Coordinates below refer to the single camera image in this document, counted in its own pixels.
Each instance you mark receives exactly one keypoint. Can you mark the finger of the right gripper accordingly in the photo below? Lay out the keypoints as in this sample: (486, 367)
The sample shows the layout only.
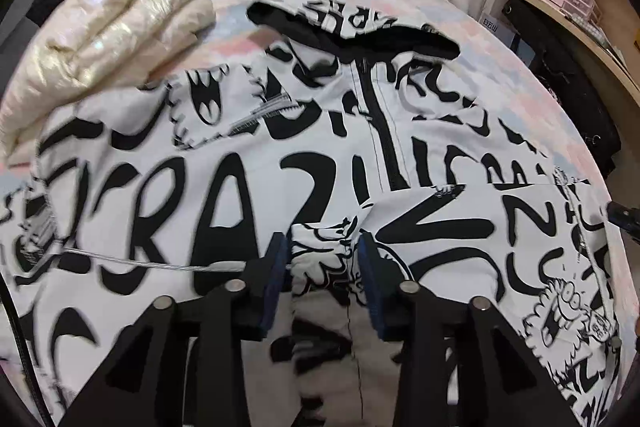
(625, 218)

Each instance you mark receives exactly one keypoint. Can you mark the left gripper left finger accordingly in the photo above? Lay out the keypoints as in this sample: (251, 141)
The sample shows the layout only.
(181, 363)

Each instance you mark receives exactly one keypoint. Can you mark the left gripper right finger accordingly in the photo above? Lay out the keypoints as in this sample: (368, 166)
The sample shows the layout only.
(461, 364)

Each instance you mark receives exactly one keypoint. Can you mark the white black graffiti print jacket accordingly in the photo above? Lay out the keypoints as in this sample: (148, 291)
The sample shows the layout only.
(336, 232)

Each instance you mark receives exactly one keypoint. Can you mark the pastel tie-dye bed cover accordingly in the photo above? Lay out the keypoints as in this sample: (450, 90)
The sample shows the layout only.
(306, 111)

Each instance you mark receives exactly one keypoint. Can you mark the cream puffer jacket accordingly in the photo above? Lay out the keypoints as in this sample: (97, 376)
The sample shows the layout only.
(86, 46)

